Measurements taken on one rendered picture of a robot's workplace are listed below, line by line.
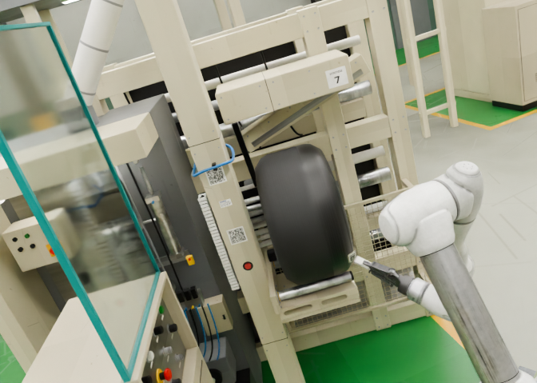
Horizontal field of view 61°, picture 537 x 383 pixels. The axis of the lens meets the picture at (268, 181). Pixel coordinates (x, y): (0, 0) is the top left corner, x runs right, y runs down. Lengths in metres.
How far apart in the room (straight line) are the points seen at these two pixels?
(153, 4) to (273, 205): 0.85
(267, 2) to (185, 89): 9.48
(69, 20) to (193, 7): 2.62
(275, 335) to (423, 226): 1.20
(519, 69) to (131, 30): 7.71
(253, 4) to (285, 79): 9.11
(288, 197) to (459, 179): 0.68
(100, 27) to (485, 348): 1.80
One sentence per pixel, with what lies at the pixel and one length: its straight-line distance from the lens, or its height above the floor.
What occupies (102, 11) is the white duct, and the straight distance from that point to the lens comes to 2.10.
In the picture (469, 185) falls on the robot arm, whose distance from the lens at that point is 1.35.
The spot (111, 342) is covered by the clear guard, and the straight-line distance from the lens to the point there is 1.33.
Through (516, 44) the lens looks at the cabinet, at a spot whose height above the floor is 0.83.
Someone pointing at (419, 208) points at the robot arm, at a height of 1.49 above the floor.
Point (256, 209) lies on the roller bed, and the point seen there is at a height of 1.14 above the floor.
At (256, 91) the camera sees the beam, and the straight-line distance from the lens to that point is 2.04.
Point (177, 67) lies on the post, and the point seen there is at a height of 1.96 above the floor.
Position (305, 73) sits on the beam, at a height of 1.75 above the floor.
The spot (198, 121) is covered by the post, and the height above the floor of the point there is 1.74.
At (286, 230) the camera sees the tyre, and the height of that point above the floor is 1.28.
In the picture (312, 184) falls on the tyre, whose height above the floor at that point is 1.40.
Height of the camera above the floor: 2.10
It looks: 21 degrees down
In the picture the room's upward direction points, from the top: 17 degrees counter-clockwise
